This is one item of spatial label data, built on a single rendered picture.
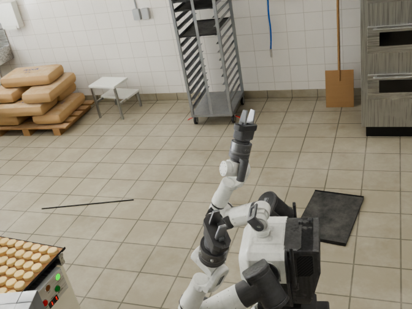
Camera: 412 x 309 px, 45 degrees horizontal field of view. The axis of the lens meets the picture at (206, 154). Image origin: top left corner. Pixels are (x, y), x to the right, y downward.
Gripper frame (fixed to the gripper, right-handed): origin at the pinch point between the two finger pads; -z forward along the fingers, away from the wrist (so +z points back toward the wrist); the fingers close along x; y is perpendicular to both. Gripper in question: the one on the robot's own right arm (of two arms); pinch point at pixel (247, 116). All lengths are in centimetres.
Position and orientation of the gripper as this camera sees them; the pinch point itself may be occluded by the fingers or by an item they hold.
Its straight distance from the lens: 204.1
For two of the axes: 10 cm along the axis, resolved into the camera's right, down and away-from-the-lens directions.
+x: -6.4, 1.0, -7.6
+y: -7.4, -3.3, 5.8
